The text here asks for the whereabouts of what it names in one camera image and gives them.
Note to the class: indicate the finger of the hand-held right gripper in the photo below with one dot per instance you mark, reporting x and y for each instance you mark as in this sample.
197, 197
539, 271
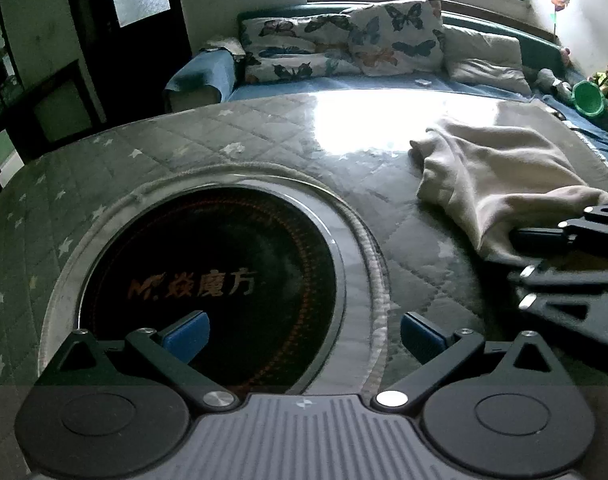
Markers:
559, 280
544, 237

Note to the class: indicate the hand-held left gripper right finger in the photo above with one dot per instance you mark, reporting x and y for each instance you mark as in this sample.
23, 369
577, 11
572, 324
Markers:
424, 335

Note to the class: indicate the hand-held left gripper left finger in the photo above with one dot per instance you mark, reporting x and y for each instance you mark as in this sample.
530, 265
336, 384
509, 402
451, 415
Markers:
186, 335

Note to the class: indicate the cream garment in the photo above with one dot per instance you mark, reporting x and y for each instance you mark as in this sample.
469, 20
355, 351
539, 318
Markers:
494, 160

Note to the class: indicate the round black induction cooktop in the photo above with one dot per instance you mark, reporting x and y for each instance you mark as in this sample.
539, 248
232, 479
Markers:
208, 240

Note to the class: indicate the grey plush toy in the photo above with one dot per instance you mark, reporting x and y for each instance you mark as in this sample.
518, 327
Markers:
551, 82

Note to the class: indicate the pink plush toy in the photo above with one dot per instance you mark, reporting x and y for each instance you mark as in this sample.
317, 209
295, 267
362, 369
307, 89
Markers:
565, 56

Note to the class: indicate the plain white pillow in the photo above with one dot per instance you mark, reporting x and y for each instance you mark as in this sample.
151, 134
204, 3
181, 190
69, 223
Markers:
479, 55

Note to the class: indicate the grey quilted star table cover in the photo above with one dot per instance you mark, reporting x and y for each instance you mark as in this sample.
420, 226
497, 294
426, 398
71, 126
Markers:
233, 135

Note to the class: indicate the colourful pinwheel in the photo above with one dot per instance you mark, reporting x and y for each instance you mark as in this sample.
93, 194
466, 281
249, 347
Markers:
559, 0

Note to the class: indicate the square butterfly print pillow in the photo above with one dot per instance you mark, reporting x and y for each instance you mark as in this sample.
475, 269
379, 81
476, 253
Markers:
394, 35

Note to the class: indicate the blue covered sofa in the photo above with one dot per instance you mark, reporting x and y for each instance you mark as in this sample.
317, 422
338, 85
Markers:
334, 85

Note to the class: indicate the dark wooden cabinet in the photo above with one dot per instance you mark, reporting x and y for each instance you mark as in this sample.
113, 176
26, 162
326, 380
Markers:
58, 105

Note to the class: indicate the dark door with frosted glass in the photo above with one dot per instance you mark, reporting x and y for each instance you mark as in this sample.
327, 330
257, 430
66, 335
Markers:
133, 50

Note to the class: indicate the long butterfly print pillow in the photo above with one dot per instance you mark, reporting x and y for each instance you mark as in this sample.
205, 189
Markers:
304, 67
294, 35

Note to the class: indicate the pale cloth on sofa armrest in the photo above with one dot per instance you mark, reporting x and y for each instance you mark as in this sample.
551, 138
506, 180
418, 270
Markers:
221, 44

